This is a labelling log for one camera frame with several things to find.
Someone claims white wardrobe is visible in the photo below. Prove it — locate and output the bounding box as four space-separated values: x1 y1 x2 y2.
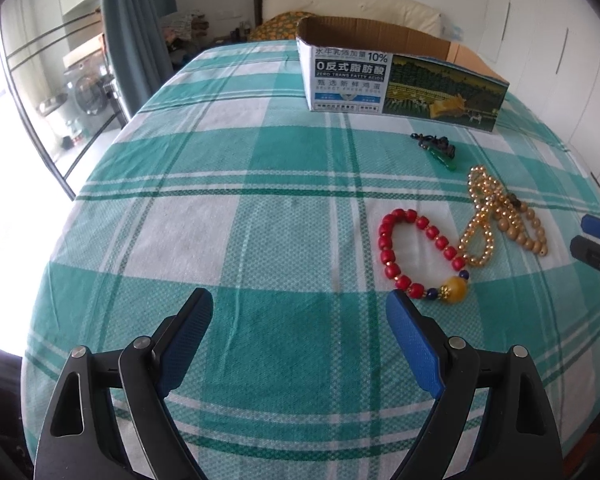
460 0 600 186

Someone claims sliding glass door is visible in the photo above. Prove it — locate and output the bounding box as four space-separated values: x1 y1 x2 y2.
0 0 131 201

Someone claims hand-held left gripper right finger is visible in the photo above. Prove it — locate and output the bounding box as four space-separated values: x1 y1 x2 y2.
385 289 566 480

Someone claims pile of clothes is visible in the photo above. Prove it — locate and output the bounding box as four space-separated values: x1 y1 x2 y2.
159 10 211 68

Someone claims red bead bracelet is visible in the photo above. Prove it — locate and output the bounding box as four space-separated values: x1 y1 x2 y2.
377 208 473 306

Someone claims cream pillow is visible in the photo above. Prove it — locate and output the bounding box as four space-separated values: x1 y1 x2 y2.
254 0 443 38

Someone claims orange patterned pillow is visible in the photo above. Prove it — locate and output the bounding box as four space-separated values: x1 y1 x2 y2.
247 10 316 43

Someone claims small wooden bead bracelet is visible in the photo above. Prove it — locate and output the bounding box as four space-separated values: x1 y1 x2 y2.
495 192 550 257

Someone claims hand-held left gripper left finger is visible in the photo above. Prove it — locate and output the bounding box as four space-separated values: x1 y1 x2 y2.
32 287 216 480

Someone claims blue curtain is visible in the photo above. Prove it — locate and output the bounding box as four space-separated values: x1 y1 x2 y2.
97 0 178 126

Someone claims printed cardboard box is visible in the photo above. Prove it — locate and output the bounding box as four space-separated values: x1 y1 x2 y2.
296 15 510 133

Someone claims green pendant with black cord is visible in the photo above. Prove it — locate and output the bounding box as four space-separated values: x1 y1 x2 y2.
411 132 461 175

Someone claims grey washing machine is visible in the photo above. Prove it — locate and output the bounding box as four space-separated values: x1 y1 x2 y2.
62 62 126 126

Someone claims teal plaid tablecloth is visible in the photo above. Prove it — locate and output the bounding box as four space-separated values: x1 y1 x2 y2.
20 40 600 480

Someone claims gold bead necklace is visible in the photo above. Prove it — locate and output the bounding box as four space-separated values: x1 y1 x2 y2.
457 166 518 268

